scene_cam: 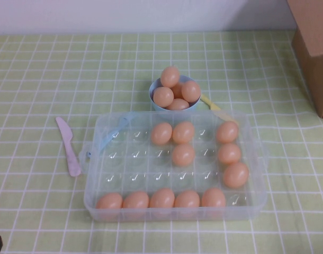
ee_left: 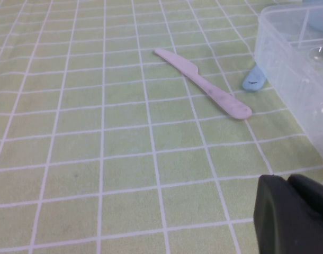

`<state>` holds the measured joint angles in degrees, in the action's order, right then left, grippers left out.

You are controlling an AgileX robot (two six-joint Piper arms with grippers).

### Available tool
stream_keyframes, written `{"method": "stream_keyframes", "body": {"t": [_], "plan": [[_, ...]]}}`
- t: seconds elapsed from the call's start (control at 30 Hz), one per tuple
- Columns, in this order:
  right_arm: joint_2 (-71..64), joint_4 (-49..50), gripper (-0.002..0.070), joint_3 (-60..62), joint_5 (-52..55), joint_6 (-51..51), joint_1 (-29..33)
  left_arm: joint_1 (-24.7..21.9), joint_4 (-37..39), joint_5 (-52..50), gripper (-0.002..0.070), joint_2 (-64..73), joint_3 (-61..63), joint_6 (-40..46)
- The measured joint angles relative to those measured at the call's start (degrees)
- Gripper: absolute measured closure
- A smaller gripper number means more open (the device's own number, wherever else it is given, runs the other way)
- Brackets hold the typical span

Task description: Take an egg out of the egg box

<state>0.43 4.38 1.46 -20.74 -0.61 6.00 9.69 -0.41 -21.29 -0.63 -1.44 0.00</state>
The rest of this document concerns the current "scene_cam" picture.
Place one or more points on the light blue plastic utensil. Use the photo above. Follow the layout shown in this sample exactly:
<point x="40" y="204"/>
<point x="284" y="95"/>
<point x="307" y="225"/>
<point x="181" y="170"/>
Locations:
<point x="104" y="141"/>

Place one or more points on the pink plastic knife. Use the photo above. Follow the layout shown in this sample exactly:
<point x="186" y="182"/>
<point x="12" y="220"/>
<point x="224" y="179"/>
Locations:
<point x="68" y="148"/>

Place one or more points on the yellow plastic utensil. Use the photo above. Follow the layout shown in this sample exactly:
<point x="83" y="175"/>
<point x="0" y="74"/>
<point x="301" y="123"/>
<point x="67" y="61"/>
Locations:
<point x="210" y="103"/>

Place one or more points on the clear plastic egg box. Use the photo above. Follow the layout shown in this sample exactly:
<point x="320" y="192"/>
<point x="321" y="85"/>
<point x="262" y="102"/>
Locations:
<point x="129" y="158"/>

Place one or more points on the green checked tablecloth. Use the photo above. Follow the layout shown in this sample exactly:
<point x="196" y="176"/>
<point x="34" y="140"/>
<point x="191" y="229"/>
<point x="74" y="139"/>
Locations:
<point x="45" y="79"/>

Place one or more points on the light blue cup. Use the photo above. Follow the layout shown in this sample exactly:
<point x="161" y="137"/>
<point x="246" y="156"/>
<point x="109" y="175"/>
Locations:
<point x="188" y="78"/>

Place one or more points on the beige plastic egg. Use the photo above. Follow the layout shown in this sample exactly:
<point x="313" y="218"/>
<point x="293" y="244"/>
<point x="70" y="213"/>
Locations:
<point x="214" y="198"/>
<point x="163" y="97"/>
<point x="229" y="153"/>
<point x="178" y="90"/>
<point x="227" y="131"/>
<point x="187" y="199"/>
<point x="183" y="132"/>
<point x="178" y="105"/>
<point x="135" y="200"/>
<point x="183" y="155"/>
<point x="191" y="91"/>
<point x="109" y="201"/>
<point x="236" y="174"/>
<point x="170" y="76"/>
<point x="161" y="133"/>
<point x="162" y="198"/>

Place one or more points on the brown cardboard box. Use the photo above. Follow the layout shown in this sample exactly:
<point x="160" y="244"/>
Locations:
<point x="315" y="79"/>

